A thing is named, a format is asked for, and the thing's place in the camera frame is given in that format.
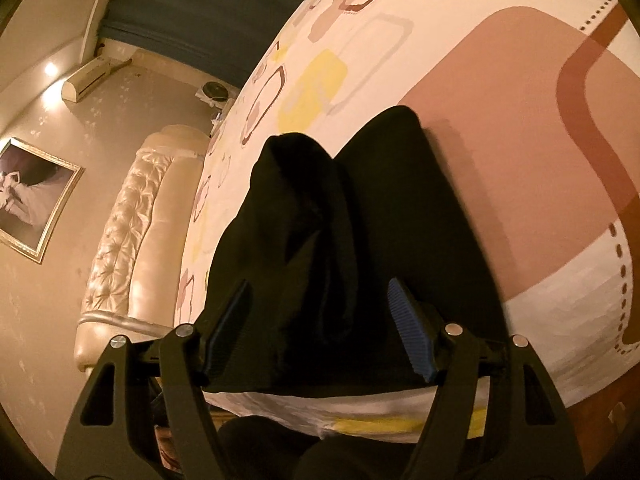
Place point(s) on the small desk fan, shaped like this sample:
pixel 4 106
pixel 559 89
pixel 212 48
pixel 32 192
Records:
pixel 214 92

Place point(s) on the cream tufted headboard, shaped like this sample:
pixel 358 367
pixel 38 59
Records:
pixel 135 235

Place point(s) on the framed wall picture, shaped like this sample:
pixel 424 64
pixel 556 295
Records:
pixel 35 200

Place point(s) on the black pants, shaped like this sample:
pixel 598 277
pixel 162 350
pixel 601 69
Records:
pixel 350 235

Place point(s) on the white air conditioner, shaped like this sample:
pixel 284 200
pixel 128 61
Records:
pixel 85 80

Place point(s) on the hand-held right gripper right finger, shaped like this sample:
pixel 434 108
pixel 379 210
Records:
pixel 411 331

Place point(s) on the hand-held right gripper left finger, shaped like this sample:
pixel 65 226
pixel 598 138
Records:
pixel 227 321

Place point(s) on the patterned bed sheet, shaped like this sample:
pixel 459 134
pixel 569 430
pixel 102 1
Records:
pixel 500 110

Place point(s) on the silver headboard rail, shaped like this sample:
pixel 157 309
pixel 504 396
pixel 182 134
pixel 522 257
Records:
pixel 125 321

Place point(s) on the dark teal curtain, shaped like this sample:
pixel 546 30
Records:
pixel 200 10

